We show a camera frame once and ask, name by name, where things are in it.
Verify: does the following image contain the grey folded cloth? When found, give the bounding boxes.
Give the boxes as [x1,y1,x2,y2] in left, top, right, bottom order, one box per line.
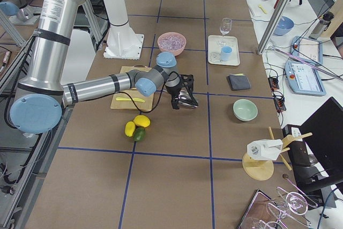
[227,76,251,91]

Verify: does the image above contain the green avocado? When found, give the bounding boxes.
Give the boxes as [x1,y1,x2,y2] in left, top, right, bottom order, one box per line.
[132,127,146,142]

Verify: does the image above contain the blue bowl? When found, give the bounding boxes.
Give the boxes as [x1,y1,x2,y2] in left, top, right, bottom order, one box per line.
[273,16,294,36]

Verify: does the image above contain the steel ice scoop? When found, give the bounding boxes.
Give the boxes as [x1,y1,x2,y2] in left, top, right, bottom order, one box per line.
[178,90,199,108]

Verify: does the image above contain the water bottle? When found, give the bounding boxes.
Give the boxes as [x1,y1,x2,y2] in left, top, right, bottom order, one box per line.
[309,11,334,40]

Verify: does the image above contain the yellow plastic spoon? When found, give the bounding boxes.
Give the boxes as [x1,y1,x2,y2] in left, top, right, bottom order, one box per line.
[258,5,267,14]

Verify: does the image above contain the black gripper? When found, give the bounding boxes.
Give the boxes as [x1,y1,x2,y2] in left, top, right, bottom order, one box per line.
[166,73,199,109]

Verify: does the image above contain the white plastic chair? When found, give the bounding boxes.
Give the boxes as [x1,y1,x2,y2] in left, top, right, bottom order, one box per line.
[61,29,96,85]

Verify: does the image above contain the wooden cutting board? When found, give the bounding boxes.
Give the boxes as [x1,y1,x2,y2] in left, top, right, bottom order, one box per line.
[110,65,155,112]

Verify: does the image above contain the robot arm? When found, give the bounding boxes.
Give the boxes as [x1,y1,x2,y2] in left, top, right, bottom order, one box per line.
[9,0,193,134]

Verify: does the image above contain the white bear tray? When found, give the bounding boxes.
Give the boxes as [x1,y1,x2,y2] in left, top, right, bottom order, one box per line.
[208,35,240,66]

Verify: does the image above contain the teach pendant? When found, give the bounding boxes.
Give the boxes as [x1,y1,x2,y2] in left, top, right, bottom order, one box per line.
[285,61,326,96]
[290,36,323,64]

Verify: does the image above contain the far teach pendant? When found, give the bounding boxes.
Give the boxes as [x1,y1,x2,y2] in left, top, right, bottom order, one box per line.
[290,36,323,64]

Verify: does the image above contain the yellow cloth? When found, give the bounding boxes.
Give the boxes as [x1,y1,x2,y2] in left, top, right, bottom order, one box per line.
[229,73,245,78]

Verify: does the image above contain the green bowl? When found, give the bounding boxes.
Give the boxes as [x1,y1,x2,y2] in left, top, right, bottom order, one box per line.
[233,99,258,122]

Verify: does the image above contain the black monitor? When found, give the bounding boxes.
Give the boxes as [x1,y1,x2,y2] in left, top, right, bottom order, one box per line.
[282,97,342,193]

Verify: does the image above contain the pink bowl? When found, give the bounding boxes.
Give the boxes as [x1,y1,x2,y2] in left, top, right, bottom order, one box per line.
[157,32,187,56]

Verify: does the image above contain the clear wine glass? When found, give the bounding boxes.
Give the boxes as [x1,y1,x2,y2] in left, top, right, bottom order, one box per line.
[219,18,232,46]

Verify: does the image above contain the wooden stand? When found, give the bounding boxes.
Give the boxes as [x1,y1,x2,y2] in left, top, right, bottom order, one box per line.
[242,127,312,181]

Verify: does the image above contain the dark tray with red rim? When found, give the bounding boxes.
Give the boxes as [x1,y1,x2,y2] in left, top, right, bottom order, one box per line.
[236,189,275,228]

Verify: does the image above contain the pile of ice cubes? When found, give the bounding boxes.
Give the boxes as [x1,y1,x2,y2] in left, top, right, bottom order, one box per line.
[159,34,185,50]

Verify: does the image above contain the yellow plastic knife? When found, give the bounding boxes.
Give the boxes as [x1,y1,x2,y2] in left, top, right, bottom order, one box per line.
[115,97,145,103]

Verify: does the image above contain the yellow lemon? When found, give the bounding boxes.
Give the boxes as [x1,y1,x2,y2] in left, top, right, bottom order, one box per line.
[133,115,151,128]

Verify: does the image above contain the near teach pendant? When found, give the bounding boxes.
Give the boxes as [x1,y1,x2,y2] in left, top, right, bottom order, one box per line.
[285,61,326,96]

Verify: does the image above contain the blue cup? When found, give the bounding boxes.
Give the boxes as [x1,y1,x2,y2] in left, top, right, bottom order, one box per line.
[220,46,232,62]

